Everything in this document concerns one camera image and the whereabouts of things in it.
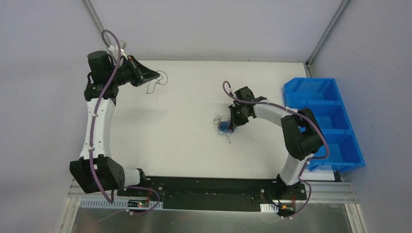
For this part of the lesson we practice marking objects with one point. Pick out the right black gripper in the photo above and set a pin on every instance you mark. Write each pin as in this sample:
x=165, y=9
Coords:
x=237, y=116

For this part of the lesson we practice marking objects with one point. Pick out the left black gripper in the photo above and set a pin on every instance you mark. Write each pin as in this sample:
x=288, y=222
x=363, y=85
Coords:
x=135, y=72

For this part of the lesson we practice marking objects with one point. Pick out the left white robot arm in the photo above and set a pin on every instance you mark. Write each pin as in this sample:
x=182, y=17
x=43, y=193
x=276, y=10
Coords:
x=96, y=170

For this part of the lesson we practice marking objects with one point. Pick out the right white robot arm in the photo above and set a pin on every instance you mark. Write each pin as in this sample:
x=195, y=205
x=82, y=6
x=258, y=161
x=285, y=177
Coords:
x=301, y=133

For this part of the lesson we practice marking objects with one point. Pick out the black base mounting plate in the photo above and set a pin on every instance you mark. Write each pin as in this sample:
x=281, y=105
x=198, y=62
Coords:
x=215, y=194

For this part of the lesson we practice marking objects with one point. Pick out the blue plastic compartment bin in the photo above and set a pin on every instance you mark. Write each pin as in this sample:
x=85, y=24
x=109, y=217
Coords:
x=322, y=96

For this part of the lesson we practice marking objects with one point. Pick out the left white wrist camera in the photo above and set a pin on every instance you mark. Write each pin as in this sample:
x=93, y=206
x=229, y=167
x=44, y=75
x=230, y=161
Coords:
x=118, y=49

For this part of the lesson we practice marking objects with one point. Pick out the white slotted cable duct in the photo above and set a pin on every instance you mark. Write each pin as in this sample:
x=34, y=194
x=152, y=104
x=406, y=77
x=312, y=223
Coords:
x=131, y=204

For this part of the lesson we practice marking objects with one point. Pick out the aluminium frame rail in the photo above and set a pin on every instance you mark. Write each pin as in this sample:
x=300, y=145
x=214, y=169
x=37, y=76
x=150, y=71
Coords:
x=76, y=190

